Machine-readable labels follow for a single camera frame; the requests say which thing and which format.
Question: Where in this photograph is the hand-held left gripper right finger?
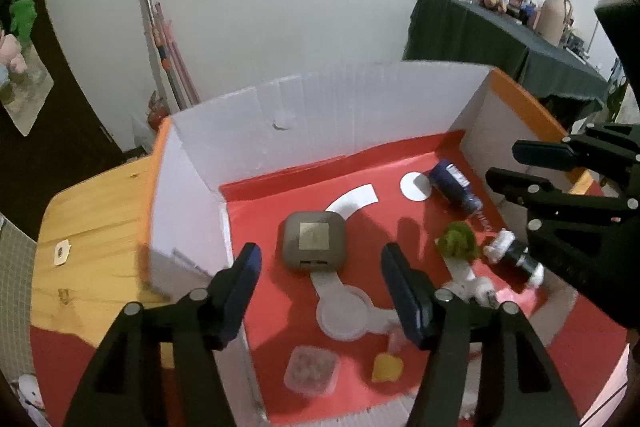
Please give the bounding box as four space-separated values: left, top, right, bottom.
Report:
381 243 581 427

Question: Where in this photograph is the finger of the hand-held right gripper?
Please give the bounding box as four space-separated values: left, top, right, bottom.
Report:
512 123 626 170
485 167 640 333

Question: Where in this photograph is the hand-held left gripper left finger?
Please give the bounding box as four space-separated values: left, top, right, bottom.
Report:
62 243 263 427

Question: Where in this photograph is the dark blue bottle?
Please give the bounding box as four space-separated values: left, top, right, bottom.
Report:
427 159 486 215

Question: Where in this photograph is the large green plush toy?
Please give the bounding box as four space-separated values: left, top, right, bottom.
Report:
434 222 478 260

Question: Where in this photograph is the white sheep plush toy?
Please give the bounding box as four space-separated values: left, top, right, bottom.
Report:
440 257 501 358

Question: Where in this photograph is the yellow small block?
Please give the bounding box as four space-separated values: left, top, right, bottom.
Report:
371 353 403 383

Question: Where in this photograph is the beige jug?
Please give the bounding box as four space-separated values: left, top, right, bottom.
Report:
535 0 573 48

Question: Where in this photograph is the black and white tube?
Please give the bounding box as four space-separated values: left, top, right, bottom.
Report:
482 229 546 288

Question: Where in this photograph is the clear plastic container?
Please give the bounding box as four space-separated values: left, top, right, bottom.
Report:
283 345 341 395

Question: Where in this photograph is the dark green covered side table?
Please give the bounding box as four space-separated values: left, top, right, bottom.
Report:
402 0 611 132

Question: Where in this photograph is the red tablecloth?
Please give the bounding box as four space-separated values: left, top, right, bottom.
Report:
30 297 631 427

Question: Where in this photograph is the dark brown door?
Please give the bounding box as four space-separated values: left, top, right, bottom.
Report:
0 0 126 228

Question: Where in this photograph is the metal mop pole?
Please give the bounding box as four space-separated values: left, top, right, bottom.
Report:
136 0 183 112

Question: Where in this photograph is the beige paper bag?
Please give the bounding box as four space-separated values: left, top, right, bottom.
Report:
2 39 55 138

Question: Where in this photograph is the pink pig plush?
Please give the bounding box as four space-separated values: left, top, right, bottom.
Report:
0 32 28 75

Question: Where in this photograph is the green hanging plush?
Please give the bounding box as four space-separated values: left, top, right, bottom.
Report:
9 0 38 40

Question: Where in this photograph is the red broom handle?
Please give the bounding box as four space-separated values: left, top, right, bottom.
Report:
152 2 201 108

